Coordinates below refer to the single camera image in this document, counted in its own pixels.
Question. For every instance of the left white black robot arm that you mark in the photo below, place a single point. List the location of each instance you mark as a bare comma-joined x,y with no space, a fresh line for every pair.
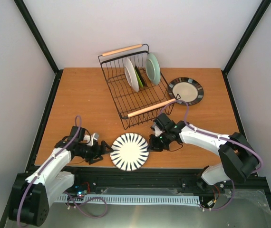
32,197

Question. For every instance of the light blue slotted cable duct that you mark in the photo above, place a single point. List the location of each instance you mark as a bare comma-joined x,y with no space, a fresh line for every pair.
141,200

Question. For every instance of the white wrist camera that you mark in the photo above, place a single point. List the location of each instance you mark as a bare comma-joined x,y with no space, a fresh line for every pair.
157,131
91,139

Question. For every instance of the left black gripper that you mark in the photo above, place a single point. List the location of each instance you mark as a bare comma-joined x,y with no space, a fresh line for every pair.
97,154

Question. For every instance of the mint green flower plate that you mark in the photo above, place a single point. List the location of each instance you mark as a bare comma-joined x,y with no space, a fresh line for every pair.
153,69

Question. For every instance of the left black frame post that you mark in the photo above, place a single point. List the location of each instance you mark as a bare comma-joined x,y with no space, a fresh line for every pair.
36,34

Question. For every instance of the black rimmed beige plate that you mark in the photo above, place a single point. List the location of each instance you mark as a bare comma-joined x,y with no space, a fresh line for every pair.
186,89

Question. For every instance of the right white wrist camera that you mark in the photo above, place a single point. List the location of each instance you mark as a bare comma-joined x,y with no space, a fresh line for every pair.
157,131

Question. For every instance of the dark red flower plate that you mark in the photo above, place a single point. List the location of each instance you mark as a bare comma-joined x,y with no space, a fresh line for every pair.
143,79

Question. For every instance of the black wire dish rack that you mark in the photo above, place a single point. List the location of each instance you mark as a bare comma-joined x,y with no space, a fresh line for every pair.
125,98

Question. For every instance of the plain lime green plate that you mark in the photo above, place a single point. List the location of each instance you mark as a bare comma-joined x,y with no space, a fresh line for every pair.
139,78

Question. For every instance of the green striped rim plate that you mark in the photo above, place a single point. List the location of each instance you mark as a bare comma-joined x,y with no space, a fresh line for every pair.
130,152

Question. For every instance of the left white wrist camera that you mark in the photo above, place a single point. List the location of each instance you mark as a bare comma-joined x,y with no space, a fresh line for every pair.
91,139

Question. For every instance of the red and teal flower plate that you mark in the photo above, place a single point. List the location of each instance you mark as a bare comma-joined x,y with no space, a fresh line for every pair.
131,75

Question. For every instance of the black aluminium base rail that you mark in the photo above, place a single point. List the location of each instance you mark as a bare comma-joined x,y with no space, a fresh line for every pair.
182,180

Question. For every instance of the black frame post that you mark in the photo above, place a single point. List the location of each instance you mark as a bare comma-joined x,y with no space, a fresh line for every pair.
263,6
36,34

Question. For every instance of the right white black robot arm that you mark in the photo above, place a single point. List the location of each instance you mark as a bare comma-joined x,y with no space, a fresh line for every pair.
238,158

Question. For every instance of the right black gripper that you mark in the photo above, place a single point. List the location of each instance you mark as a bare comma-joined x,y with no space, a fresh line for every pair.
152,143

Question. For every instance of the right black frame post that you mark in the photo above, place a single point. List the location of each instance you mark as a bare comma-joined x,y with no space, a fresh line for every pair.
263,6

